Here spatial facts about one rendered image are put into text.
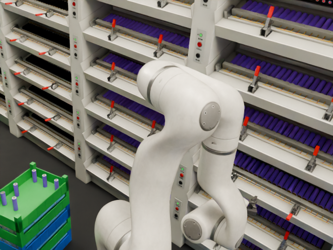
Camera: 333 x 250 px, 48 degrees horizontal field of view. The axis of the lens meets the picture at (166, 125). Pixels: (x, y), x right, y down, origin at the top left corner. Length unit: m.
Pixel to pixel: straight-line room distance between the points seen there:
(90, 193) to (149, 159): 1.45
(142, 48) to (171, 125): 0.93
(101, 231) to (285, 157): 0.73
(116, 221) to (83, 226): 1.11
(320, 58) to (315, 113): 0.18
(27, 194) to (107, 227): 0.86
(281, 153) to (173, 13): 0.65
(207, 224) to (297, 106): 0.52
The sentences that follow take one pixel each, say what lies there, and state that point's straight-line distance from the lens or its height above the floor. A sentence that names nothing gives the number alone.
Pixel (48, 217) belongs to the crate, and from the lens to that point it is 1.71.
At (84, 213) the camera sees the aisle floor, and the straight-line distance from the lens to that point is 2.10.
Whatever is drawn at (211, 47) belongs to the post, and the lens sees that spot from 1.37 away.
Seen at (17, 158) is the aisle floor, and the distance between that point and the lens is 2.54.
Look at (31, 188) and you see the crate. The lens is 1.78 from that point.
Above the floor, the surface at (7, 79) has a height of 0.43.
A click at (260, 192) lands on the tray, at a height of 0.52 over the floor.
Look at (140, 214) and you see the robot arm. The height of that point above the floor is 0.87.
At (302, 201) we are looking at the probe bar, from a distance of 1.49.
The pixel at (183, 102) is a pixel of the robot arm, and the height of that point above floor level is 1.14.
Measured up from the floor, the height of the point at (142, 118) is 0.56.
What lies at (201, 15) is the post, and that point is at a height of 1.13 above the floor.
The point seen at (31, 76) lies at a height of 0.52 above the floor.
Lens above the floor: 1.45
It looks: 30 degrees down
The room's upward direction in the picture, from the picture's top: 6 degrees clockwise
